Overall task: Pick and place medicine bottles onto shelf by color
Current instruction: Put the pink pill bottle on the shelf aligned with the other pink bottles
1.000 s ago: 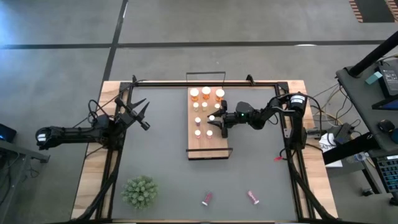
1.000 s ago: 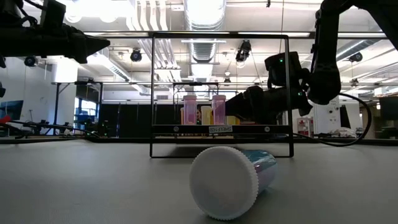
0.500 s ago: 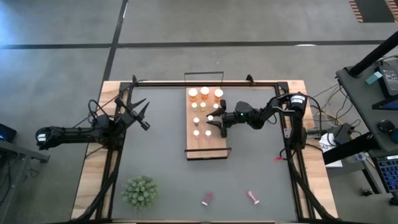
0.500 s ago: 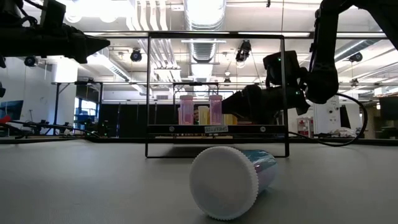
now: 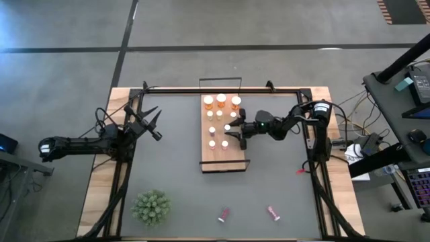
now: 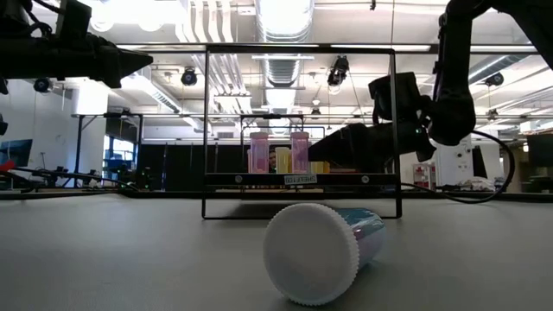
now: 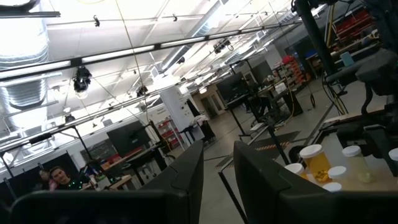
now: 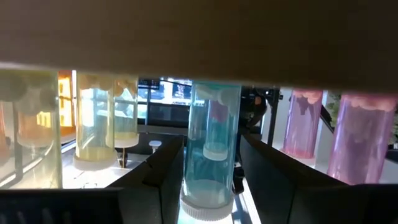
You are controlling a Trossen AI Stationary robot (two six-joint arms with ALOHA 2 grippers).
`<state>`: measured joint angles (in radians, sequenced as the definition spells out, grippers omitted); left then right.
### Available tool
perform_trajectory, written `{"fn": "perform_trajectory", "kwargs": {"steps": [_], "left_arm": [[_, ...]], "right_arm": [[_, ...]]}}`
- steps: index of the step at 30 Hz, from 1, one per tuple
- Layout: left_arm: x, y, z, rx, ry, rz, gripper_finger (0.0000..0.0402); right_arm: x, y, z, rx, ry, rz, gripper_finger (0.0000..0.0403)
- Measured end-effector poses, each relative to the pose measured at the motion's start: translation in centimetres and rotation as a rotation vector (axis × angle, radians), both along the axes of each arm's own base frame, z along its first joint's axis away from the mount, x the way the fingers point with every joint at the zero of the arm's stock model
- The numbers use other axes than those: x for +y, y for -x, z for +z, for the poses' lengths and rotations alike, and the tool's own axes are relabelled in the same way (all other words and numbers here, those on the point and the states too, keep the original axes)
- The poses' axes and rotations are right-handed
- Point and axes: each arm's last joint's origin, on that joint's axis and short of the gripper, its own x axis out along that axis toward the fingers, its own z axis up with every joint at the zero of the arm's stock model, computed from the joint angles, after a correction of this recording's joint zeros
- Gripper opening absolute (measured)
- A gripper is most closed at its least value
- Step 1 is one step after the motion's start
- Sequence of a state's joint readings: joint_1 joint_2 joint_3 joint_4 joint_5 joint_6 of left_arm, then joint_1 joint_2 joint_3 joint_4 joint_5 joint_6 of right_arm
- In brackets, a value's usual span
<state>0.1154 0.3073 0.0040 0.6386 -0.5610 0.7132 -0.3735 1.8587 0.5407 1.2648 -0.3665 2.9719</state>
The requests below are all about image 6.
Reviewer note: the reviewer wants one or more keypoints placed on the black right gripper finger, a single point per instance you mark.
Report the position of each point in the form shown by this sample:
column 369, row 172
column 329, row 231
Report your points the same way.
column 354, row 138
column 358, row 160

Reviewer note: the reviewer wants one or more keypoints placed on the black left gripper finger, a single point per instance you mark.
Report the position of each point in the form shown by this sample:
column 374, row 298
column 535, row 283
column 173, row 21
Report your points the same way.
column 121, row 56
column 118, row 78

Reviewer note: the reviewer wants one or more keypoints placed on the large white-capped pill bottle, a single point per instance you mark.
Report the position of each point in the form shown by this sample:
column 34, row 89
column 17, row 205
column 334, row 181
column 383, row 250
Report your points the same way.
column 319, row 168

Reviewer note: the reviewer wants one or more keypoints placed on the pink pill bottle white cap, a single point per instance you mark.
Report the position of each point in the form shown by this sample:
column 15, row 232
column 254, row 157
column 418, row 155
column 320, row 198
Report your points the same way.
column 259, row 155
column 300, row 155

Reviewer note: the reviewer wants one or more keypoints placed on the orange pill bottle white cap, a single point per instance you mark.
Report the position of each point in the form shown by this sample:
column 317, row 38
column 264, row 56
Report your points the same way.
column 248, row 163

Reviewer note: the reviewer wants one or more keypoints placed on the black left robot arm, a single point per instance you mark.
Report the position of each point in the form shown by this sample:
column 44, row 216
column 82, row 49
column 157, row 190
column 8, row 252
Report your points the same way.
column 13, row 56

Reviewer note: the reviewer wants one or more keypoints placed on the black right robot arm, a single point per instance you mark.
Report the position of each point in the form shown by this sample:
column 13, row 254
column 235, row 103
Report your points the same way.
column 451, row 86

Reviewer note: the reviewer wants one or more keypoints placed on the person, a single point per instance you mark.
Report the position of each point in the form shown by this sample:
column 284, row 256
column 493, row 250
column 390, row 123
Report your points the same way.
column 272, row 160

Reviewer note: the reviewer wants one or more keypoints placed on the dark red pill bottle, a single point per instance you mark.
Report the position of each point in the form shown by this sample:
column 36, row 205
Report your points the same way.
column 311, row 255

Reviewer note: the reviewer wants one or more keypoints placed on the black background table frame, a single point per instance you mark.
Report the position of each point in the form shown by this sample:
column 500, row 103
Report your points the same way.
column 79, row 142

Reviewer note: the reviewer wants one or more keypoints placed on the silver ventilation duct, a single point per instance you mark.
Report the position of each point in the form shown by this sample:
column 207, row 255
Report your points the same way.
column 283, row 69

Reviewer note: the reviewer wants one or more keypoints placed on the blue wall monitor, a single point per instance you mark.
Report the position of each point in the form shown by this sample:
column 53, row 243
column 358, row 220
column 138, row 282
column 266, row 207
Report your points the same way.
column 15, row 152

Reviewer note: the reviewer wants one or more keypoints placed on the black metal table frame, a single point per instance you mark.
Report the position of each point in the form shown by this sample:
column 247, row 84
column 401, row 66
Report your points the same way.
column 129, row 193

